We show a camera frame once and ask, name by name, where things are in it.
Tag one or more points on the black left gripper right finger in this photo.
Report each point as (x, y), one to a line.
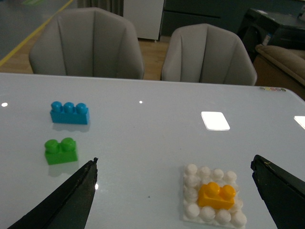
(282, 193)

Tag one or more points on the white cabinet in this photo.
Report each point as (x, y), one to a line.
(146, 16)

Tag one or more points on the white studded base plate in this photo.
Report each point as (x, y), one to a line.
(193, 178)

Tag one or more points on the yellow two-stud toy block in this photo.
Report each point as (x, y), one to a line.
(215, 196)

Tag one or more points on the dark appliance on right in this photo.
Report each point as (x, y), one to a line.
(271, 28)

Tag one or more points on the green two-stud toy block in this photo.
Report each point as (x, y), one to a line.
(61, 152)

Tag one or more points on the grey curtain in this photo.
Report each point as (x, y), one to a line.
(113, 6)

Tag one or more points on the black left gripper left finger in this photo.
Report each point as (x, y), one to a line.
(68, 206)

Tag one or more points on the right grey upholstered chair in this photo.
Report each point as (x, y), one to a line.
(204, 53)

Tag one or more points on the beige sofa armrest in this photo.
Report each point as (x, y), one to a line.
(280, 67)

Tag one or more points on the coloured dot sticker strip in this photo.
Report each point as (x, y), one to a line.
(272, 89)

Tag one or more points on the left grey upholstered chair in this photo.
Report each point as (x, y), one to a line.
(88, 42)

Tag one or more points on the grey upholstered chair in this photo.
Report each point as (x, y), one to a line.
(88, 42)
(204, 53)

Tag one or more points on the dark teal counter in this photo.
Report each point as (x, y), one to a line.
(226, 14)

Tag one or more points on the blue three-stud toy block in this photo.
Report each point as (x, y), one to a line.
(69, 113)

